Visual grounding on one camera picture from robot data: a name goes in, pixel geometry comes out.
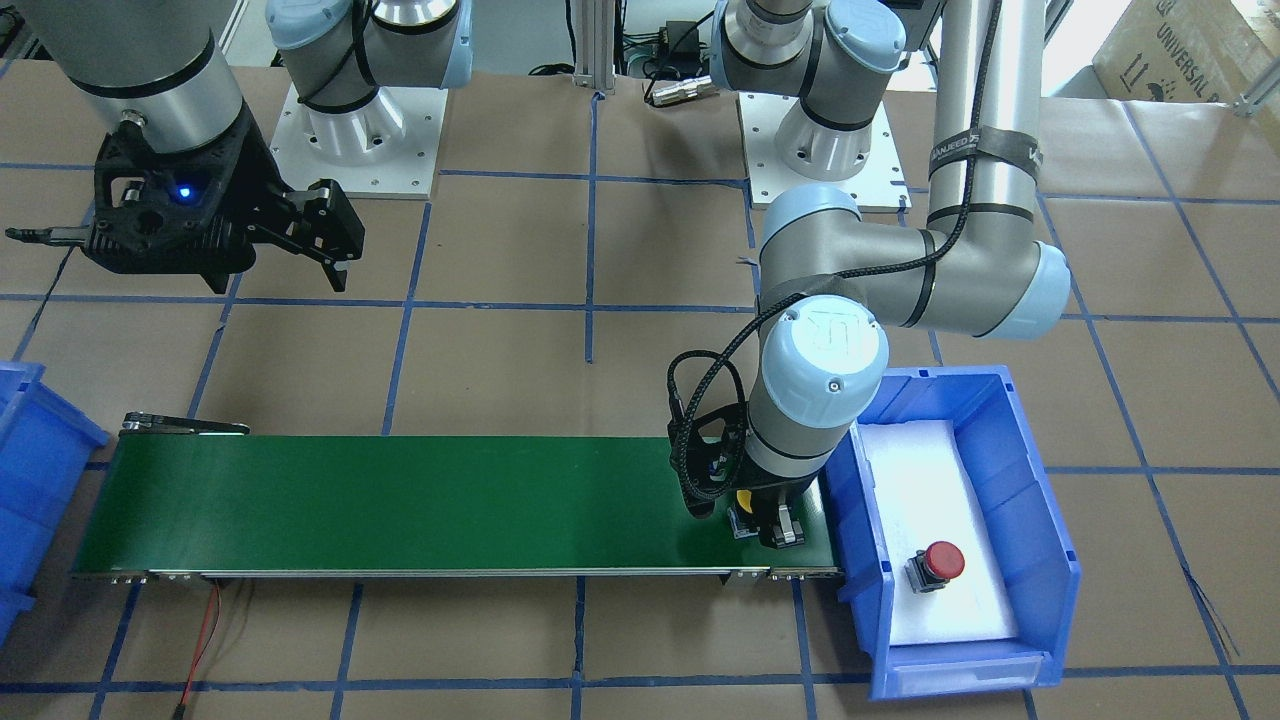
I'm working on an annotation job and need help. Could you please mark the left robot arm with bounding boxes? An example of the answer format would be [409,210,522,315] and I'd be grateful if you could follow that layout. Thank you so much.
[659,1,1070,550]

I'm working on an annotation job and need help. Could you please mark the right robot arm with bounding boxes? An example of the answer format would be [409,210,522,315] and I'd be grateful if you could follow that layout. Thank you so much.
[6,1,474,293]

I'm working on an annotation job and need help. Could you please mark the cardboard box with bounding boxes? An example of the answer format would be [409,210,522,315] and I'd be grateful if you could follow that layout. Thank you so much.
[1092,1,1279,102]

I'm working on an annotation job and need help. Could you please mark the blue bin with buttons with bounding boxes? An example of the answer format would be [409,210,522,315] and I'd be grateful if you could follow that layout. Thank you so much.
[819,366,1082,700]

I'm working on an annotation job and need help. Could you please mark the black power adapter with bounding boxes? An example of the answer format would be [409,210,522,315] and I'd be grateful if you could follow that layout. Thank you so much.
[655,20,701,67]

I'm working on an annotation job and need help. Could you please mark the green conveyor belt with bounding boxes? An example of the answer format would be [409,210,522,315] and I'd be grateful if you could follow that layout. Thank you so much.
[72,413,840,582]

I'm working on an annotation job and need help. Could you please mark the aluminium profile post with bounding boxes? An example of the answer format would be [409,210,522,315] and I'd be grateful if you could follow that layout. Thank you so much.
[570,1,620,96]

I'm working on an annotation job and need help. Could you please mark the red black motor wires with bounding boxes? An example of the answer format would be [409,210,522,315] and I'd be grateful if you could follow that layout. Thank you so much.
[180,580,256,707]

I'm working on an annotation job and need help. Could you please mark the blue empty bin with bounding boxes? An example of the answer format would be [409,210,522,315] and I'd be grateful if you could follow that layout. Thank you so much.
[1,361,108,638]

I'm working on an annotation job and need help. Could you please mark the white foam pad source bin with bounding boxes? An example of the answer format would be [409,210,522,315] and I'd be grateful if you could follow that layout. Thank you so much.
[858,420,1019,646]

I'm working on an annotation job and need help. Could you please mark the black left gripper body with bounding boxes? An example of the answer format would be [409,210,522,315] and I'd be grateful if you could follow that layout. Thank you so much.
[668,405,817,546]

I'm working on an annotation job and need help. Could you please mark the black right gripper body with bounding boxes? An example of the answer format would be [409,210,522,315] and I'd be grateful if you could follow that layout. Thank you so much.
[6,108,366,293]

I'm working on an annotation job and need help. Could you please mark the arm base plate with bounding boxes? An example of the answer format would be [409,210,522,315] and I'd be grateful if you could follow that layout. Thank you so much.
[739,94,911,213]
[270,87,451,200]

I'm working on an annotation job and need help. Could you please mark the red push button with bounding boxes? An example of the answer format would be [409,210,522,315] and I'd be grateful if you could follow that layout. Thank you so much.
[906,539,966,594]

